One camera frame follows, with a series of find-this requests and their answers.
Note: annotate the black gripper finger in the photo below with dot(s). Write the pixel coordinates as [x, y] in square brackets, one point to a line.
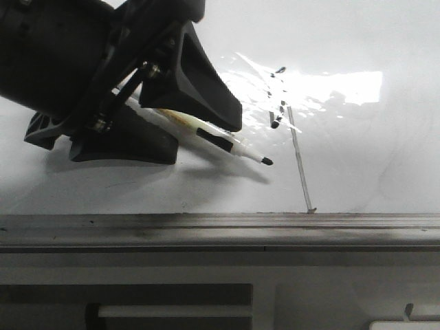
[188, 83]
[130, 137]

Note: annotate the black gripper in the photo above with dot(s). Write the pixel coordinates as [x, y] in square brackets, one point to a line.
[57, 56]

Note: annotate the white whiteboard marker pen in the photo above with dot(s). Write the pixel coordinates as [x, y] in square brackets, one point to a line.
[181, 125]

